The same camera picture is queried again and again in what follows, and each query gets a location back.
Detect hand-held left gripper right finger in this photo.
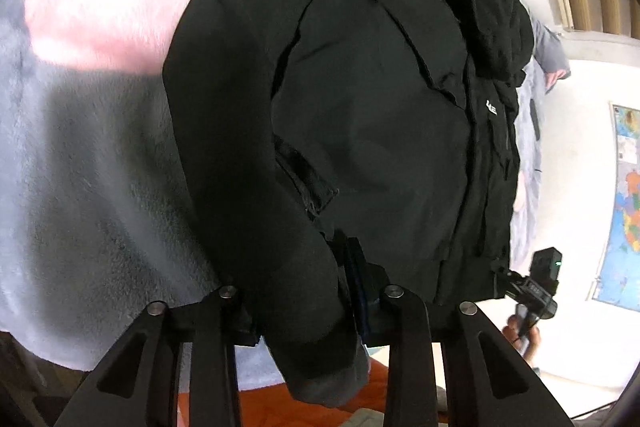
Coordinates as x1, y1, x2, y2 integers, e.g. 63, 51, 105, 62
345, 237, 573, 427

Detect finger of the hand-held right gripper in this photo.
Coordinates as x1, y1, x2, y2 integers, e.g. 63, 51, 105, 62
492, 257, 526, 303

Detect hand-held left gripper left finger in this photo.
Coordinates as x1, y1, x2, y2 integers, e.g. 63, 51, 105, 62
52, 285, 261, 427

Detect black hooded jacket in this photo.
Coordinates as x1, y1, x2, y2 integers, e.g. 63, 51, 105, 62
162, 0, 536, 408

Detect person's right hand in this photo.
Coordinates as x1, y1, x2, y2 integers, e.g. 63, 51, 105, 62
502, 314, 543, 370

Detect orange bed sheet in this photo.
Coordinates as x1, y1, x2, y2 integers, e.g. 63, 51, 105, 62
177, 342, 451, 427

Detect grey floral blanket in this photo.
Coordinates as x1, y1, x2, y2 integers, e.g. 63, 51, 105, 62
0, 0, 571, 393

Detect wall map poster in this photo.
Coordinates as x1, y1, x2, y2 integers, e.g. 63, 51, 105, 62
587, 102, 640, 308

